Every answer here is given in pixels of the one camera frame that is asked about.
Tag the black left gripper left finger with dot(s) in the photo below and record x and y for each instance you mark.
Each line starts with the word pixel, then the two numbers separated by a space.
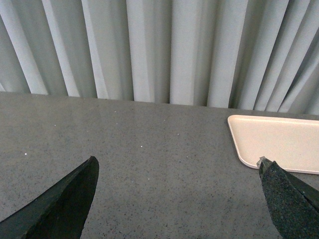
pixel 58 213

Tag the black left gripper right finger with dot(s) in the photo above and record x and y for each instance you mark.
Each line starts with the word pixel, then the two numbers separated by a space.
pixel 293 204

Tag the cream rectangular tray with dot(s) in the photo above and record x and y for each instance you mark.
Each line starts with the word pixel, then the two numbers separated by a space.
pixel 292 143

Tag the grey pleated curtain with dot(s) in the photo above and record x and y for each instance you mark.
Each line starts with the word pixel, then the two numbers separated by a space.
pixel 246 54

